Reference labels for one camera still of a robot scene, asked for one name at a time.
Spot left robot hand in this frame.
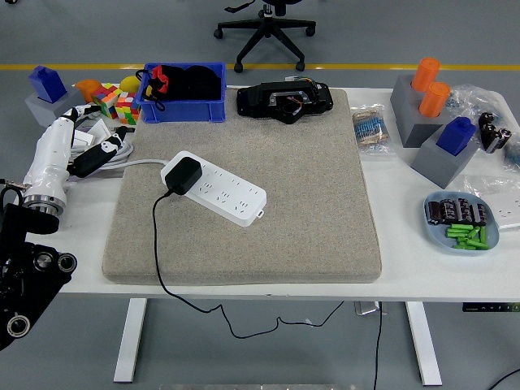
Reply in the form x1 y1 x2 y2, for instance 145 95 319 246
22 104 125 202

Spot thin black plug cord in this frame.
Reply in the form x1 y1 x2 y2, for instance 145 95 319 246
152 188 346 339

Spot black plug adapter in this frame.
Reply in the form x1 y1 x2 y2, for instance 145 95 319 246
164 157 203 197

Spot white power strip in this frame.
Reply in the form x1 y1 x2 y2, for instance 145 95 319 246
160 150 268 228

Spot white flat box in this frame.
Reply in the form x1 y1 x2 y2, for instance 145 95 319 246
71 128 95 147

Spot grey block holder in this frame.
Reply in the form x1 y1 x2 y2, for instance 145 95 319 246
24 85 86 129
409 124 480 190

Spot white paper card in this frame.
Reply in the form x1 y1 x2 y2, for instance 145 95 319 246
87 119 114 143

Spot blue plastic block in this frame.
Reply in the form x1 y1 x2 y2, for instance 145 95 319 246
435 115 477 158
28 65 68 104

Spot multicolour puzzle cube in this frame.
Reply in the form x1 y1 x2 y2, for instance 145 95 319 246
91 82 122 120
113 92 141 126

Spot red black pouch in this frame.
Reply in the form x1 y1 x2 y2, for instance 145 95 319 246
146 64 171 98

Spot blue plastic bin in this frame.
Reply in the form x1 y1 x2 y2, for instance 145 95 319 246
136 61 227 124

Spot black pouches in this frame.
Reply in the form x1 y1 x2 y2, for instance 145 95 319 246
162 63 223 102

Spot white table leg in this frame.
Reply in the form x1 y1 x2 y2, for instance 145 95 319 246
404 301 443 387
112 298 148 384

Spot black mechanical device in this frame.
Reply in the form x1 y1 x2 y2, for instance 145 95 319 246
236 80 334 125

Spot grey-brown mat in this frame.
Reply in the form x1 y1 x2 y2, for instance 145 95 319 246
101 88 383 285

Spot black office chair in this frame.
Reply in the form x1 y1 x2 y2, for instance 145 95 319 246
213 0 317 74

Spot clear bag blue resistors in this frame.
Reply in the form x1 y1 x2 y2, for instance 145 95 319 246
501 137 520 171
349 103 397 155

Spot grey two-hole holder block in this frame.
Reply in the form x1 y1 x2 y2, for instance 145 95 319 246
388 74 454 150

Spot orange cylinder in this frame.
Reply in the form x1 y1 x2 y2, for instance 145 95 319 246
417 80 451 119
409 56 441 93

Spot black capacitor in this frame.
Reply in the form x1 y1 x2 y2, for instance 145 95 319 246
457 197 475 223
424 201 444 227
440 198 460 224
470 202 488 227

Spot light blue plate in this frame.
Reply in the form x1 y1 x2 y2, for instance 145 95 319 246
422 190 500 255

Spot clear bag black capacitors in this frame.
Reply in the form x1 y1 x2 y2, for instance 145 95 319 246
448 83 520 163

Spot black table control panel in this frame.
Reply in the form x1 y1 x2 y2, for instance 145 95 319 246
461 302 520 313

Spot grey coiled power cord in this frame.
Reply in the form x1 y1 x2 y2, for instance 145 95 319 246
67 103 170 180

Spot silver bracket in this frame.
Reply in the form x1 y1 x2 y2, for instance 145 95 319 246
352 301 387 316

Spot black hanging cable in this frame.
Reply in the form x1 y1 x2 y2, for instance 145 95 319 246
372 301 385 390

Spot thin black cable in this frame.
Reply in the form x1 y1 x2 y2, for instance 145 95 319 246
488 367 520 390

